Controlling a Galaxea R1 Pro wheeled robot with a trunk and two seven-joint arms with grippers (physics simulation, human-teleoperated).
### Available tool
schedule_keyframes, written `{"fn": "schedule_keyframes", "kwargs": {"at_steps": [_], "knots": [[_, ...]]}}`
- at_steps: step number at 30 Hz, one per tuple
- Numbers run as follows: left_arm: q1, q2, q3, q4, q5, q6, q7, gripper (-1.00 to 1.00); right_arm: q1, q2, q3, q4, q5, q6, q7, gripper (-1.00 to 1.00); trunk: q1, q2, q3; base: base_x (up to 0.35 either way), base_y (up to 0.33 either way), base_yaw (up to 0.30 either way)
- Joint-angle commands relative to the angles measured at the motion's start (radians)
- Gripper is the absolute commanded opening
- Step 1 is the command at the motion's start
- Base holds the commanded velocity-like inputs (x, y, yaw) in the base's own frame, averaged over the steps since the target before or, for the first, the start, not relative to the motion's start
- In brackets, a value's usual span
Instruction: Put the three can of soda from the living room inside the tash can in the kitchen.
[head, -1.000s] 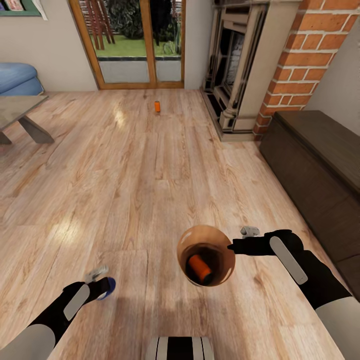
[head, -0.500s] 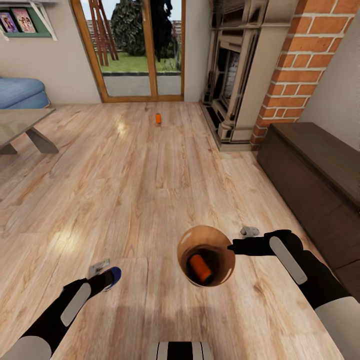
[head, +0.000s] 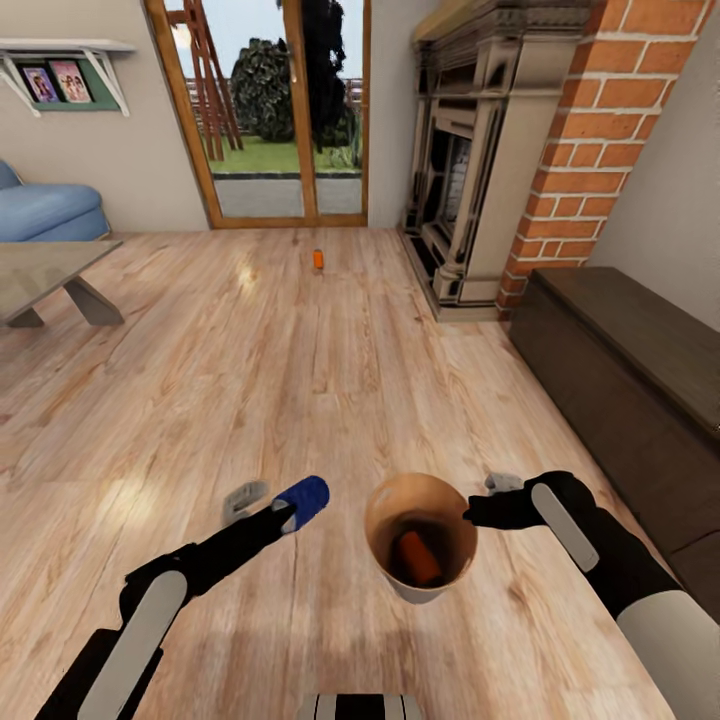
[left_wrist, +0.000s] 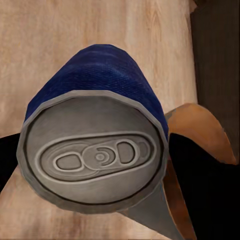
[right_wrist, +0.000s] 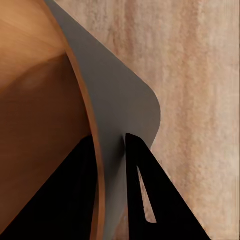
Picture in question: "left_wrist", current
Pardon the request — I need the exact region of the can of soda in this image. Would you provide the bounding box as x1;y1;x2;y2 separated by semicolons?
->
16;44;169;215

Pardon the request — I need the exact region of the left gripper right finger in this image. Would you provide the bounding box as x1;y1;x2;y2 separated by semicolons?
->
169;133;240;240

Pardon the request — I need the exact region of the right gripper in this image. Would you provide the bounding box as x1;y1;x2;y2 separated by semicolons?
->
223;163;240;177

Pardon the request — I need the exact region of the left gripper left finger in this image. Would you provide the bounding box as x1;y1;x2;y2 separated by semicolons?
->
0;133;20;193

